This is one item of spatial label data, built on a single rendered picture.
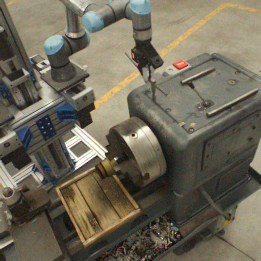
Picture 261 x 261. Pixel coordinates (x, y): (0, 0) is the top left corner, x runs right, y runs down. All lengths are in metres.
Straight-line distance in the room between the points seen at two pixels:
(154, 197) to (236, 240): 1.04
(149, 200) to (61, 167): 1.05
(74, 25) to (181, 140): 0.87
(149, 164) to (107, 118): 1.96
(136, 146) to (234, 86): 0.55
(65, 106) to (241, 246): 1.58
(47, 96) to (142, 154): 0.84
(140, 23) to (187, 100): 0.42
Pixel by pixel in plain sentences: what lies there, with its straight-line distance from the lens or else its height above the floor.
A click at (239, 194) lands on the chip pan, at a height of 0.54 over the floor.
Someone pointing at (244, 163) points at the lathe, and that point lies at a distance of 1.74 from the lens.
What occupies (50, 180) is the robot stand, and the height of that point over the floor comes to 0.27.
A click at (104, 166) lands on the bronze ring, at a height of 1.12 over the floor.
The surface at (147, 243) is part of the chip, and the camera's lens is 1.64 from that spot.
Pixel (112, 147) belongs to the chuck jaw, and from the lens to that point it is 1.28.
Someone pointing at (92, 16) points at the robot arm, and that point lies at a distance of 1.12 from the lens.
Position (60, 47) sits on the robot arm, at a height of 1.37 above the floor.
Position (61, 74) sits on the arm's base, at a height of 1.21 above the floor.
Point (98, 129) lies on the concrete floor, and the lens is 3.03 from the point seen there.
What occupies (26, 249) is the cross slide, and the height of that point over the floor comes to 0.97.
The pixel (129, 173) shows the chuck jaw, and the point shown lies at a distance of 1.24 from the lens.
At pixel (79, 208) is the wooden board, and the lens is 1.46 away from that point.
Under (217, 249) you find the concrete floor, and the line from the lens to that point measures 2.30.
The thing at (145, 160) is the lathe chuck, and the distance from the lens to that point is 1.20.
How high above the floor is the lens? 2.12
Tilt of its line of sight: 46 degrees down
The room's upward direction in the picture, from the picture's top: 9 degrees counter-clockwise
